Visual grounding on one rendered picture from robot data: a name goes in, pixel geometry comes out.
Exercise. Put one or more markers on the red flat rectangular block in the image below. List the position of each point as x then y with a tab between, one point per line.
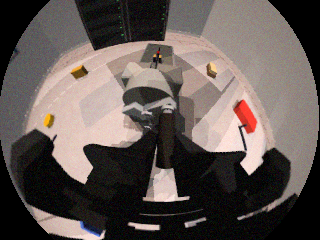
245	115

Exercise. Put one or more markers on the blue c-clamp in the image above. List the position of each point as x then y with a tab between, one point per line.
91	229

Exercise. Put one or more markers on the short yellow cylinder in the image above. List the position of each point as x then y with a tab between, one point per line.
49	120

